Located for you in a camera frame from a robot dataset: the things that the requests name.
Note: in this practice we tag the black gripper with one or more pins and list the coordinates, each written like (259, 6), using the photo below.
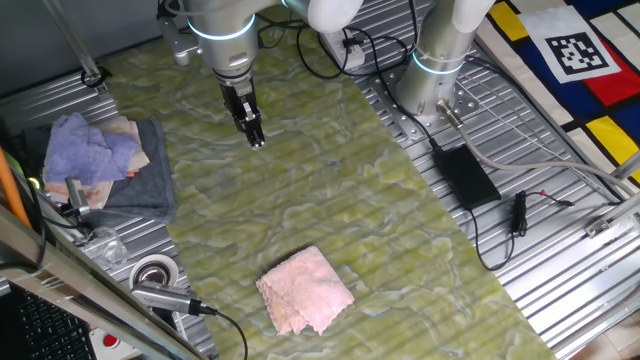
(239, 102)

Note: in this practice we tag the pink fluffy cloth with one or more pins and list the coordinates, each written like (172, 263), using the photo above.
(310, 290)

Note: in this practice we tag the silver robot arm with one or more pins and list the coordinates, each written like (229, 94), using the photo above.
(225, 45)

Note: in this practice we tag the beige cloth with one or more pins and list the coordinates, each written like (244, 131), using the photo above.
(97, 195)

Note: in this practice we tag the purple fluffy cloth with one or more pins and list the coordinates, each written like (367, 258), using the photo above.
(85, 150)

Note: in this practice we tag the colourful block pattern cloth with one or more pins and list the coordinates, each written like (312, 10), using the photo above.
(615, 85)

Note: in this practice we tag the green marble pattern mat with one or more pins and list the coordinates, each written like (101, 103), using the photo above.
(325, 200)

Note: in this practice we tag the white power strip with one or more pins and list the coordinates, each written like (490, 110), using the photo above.
(336, 47)

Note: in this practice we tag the dark grey towel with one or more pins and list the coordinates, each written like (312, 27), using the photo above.
(150, 190)

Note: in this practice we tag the small steel bowl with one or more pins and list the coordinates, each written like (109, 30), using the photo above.
(152, 272)

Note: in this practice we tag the clear acrylic rod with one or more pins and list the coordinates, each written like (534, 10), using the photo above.
(75, 45)

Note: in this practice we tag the black power adapter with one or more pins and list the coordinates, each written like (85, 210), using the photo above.
(465, 177)

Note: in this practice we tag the orange tube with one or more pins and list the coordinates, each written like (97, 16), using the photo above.
(11, 190)

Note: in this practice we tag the grey box red button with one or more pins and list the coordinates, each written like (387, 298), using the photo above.
(110, 341)

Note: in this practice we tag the black keyboard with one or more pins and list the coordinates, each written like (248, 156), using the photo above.
(50, 332)

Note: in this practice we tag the white paper fiducial marker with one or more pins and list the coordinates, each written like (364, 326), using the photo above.
(575, 52)

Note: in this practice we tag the aluminium profile bar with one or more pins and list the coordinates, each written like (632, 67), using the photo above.
(630, 167)

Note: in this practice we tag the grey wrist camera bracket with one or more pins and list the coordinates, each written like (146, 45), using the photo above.
(177, 42)

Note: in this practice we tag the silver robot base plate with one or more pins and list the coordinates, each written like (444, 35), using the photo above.
(410, 127)

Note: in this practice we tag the silver ribbed camera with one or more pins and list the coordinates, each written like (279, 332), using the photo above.
(162, 296)

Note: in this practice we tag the small grey camera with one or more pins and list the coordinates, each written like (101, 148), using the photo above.
(76, 192)

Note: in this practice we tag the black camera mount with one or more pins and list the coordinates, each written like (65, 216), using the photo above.
(75, 212)

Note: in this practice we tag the aluminium frame bar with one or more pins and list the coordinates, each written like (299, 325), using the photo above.
(75, 285)

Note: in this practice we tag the small metal bracket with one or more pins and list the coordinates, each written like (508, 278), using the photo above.
(597, 227)

